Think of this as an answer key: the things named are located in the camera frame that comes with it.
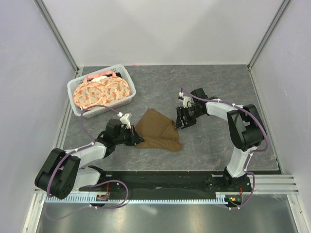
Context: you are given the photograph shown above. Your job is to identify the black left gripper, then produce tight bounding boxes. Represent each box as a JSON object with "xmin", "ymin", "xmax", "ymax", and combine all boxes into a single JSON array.
[{"xmin": 114, "ymin": 125, "xmax": 144, "ymax": 146}]

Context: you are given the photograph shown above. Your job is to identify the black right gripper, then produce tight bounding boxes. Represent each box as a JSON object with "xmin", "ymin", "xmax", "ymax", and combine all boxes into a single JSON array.
[{"xmin": 174, "ymin": 105, "xmax": 204, "ymax": 130}]

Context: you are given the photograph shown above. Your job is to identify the brown cloth napkin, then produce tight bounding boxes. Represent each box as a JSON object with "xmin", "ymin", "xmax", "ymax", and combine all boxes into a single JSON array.
[{"xmin": 135, "ymin": 108, "xmax": 183, "ymax": 151}]

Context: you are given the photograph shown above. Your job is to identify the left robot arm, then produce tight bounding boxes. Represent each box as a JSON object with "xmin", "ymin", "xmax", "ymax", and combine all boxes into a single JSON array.
[{"xmin": 35, "ymin": 119, "xmax": 144, "ymax": 200}]

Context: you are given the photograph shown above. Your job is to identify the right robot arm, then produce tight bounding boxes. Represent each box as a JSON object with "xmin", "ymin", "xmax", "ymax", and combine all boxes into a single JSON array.
[{"xmin": 175, "ymin": 88, "xmax": 267, "ymax": 191}]

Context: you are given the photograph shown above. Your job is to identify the orange floral mesh bag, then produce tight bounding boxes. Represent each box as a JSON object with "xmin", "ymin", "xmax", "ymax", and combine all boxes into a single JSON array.
[{"xmin": 72, "ymin": 70, "xmax": 131, "ymax": 110}]

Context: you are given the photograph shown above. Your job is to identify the white plastic basket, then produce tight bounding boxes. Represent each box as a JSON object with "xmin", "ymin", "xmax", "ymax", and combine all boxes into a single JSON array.
[{"xmin": 67, "ymin": 65, "xmax": 136, "ymax": 118}]

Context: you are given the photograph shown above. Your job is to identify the white cloth in basket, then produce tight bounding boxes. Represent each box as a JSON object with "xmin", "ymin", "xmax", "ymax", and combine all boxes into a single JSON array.
[{"xmin": 91, "ymin": 76, "xmax": 107, "ymax": 82}]

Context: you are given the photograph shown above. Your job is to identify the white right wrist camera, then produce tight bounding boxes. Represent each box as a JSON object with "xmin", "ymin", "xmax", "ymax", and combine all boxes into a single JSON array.
[{"xmin": 178, "ymin": 92, "xmax": 192, "ymax": 108}]

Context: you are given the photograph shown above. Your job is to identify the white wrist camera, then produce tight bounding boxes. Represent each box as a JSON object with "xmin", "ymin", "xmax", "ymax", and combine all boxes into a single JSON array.
[
  {"xmin": 117, "ymin": 112, "xmax": 132, "ymax": 129},
  {"xmin": 178, "ymin": 92, "xmax": 192, "ymax": 108}
]

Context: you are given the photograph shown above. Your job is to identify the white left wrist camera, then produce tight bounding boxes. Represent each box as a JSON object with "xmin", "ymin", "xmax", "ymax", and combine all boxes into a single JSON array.
[{"xmin": 117, "ymin": 112, "xmax": 132, "ymax": 129}]

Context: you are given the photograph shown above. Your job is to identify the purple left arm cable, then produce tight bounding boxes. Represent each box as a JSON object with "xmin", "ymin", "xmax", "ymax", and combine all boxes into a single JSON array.
[{"xmin": 43, "ymin": 104, "xmax": 129, "ymax": 220}]

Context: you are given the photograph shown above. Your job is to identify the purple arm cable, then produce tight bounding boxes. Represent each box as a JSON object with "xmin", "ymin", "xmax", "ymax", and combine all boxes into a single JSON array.
[
  {"xmin": 43, "ymin": 104, "xmax": 129, "ymax": 220},
  {"xmin": 180, "ymin": 85, "xmax": 269, "ymax": 211}
]

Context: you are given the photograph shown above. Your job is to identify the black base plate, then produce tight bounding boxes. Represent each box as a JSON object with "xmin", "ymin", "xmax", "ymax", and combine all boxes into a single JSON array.
[{"xmin": 77, "ymin": 169, "xmax": 252, "ymax": 196}]

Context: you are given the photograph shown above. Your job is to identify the slotted cable duct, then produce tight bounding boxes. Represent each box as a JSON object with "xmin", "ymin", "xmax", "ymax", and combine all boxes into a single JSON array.
[{"xmin": 45, "ymin": 192, "xmax": 232, "ymax": 204}]

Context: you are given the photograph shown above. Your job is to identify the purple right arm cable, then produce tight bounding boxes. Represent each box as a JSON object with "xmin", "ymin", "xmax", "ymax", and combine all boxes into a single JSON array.
[{"xmin": 180, "ymin": 85, "xmax": 269, "ymax": 211}]

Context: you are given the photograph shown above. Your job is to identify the right aluminium frame post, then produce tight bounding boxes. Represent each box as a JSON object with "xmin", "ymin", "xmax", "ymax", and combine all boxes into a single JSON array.
[{"xmin": 247, "ymin": 0, "xmax": 292, "ymax": 71}]

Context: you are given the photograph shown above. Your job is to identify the aluminium frame post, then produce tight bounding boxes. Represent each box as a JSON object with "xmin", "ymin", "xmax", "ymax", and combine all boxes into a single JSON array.
[
  {"xmin": 34, "ymin": 0, "xmax": 80, "ymax": 74},
  {"xmin": 247, "ymin": 0, "xmax": 292, "ymax": 71}
]

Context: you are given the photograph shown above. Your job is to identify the left aluminium frame post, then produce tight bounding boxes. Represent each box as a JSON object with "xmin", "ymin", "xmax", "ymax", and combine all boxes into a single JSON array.
[{"xmin": 34, "ymin": 0, "xmax": 80, "ymax": 74}]

